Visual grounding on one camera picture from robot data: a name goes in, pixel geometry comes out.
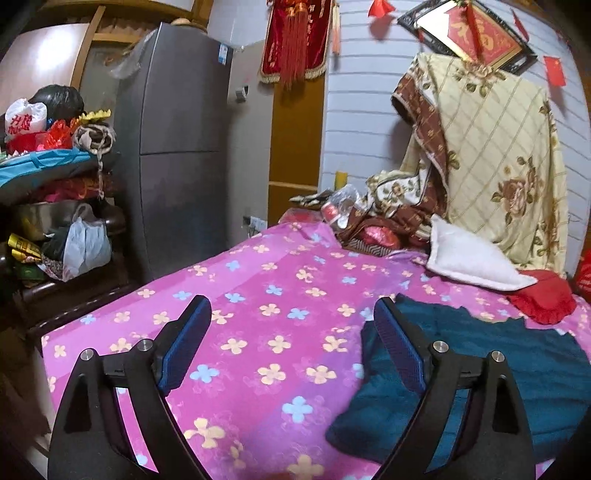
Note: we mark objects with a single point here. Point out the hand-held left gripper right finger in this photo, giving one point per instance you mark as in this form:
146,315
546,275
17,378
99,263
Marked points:
399,346

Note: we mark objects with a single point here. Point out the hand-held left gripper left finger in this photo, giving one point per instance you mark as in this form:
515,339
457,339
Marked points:
184,346

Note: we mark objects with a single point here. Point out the teal quilted jacket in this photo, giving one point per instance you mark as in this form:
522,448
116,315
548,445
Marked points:
508,369

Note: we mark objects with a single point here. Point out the pink floral bedsheet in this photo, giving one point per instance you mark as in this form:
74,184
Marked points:
277,295

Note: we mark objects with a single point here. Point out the white pillow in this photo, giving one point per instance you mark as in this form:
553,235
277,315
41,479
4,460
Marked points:
466,258

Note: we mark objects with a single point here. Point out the dark wooden shelf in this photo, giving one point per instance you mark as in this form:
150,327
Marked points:
55,295

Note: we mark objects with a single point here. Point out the grey plastic bag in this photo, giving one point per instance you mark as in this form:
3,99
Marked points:
87,244

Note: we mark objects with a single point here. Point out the brown floral bedding bundle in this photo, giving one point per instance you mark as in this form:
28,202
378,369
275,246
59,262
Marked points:
392,203

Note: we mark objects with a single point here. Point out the red frilled pillow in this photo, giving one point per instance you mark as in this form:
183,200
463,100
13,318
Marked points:
545,295

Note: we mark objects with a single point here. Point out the yellow foil packets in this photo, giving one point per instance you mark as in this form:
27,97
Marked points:
23,247

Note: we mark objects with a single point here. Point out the blue bag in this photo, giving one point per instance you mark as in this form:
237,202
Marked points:
46,164

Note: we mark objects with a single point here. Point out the cream floral blanket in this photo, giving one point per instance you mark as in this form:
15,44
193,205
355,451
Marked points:
498,138

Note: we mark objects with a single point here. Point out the grey refrigerator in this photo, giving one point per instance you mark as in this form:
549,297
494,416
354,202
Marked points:
180,115

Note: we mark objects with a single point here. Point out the yellow wooden door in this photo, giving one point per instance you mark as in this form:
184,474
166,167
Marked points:
295,138

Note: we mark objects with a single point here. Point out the black plastic bag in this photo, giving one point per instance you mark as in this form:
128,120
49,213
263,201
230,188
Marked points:
60,101

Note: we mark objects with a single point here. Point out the white printed plastic bag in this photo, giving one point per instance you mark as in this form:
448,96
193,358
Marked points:
25,120

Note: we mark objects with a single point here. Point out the crumpled clear plastic bag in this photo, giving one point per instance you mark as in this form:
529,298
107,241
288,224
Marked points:
124,62

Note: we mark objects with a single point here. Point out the small red flag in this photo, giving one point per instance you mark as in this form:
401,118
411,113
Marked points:
555,71
519,23
379,7

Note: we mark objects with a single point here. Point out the wall socket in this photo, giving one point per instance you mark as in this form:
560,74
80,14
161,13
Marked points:
255,224

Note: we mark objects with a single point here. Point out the yellow wall sticker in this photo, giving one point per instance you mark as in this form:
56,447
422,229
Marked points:
341,179

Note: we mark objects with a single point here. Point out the framed red wall picture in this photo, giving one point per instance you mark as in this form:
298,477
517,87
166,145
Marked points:
480,37

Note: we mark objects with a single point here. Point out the red tasselled wall banner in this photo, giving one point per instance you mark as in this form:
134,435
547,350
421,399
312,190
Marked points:
286,37

